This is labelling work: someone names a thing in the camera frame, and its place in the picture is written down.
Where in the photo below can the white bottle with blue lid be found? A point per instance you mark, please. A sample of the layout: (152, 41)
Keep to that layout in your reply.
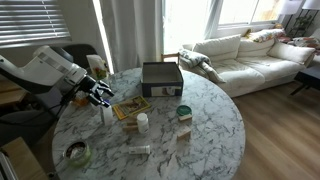
(107, 116)

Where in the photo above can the dark grey upholstered seat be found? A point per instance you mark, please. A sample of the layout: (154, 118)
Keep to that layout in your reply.
(23, 131)

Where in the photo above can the white window blind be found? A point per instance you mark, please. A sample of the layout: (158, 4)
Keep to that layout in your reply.
(33, 20)

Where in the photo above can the white pill bottle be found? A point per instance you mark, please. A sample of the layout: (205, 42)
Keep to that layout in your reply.
(143, 124)

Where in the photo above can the dark blue cardboard box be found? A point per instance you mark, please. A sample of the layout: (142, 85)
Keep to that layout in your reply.
(162, 90)

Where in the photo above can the green open nut can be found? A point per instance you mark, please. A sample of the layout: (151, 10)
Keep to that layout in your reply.
(78, 155)

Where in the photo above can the sheer white curtain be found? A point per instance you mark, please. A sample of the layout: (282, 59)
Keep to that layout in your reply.
(211, 20)

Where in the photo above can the grey striped blanket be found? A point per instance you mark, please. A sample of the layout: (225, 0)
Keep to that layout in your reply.
(196, 58)

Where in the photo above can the wooden chair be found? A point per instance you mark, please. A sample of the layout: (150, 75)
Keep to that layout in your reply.
(170, 55)

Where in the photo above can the white sofa back cushion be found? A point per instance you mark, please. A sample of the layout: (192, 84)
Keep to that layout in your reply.
(255, 48)
(218, 46)

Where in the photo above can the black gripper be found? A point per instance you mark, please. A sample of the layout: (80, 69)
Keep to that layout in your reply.
(90, 86)

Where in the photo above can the orange snack packet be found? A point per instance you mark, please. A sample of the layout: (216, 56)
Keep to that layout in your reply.
(80, 100)

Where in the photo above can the black office chair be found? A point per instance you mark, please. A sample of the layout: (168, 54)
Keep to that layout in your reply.
(78, 55)

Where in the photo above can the white throw pillow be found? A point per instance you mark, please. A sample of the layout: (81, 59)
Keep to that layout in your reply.
(291, 52)

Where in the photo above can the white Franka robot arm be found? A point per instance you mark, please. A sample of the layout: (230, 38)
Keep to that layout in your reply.
(43, 71)

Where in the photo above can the dark coffee table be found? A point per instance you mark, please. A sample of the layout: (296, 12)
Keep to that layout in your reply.
(308, 78)

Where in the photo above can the green round lid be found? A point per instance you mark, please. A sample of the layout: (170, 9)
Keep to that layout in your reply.
(184, 110)

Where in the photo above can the small wooden block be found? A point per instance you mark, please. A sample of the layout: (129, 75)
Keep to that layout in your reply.
(183, 134)
(132, 119)
(130, 127)
(185, 117)

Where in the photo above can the yellow National Geographic book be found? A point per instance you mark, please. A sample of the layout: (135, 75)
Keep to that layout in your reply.
(131, 106)

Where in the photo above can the white sofa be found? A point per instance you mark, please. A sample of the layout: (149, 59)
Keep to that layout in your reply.
(253, 73)

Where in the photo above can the white shade floor lamp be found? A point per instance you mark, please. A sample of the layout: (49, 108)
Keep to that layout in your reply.
(290, 6)
(311, 4)

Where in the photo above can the floral throw pillow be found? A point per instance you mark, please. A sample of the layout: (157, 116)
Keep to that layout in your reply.
(266, 35)

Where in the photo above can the wooden side table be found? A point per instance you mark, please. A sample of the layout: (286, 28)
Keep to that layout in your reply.
(11, 96)

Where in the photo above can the red patterned throw pillow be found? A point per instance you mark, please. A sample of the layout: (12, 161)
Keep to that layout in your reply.
(308, 42)

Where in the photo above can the white flat panel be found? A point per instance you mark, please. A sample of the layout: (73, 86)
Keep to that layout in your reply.
(6, 168)

